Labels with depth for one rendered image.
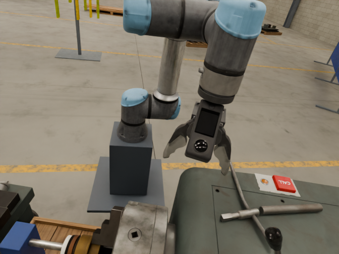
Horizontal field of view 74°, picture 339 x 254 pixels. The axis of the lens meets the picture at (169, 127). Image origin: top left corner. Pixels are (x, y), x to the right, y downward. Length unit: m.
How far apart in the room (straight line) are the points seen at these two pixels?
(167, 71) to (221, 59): 0.55
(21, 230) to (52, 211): 1.42
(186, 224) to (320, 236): 0.37
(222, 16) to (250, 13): 0.04
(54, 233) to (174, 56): 0.83
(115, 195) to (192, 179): 0.65
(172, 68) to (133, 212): 0.55
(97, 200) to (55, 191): 1.11
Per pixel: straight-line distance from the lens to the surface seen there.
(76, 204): 2.24
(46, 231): 1.09
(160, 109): 1.00
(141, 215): 0.67
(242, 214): 0.69
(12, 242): 0.83
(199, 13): 0.46
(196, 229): 0.64
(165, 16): 0.45
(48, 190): 2.41
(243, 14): 0.38
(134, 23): 0.45
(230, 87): 0.41
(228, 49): 0.39
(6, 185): 1.19
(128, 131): 1.06
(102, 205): 1.28
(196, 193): 0.71
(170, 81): 0.94
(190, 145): 0.39
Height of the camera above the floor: 1.79
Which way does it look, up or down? 34 degrees down
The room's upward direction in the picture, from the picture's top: 10 degrees clockwise
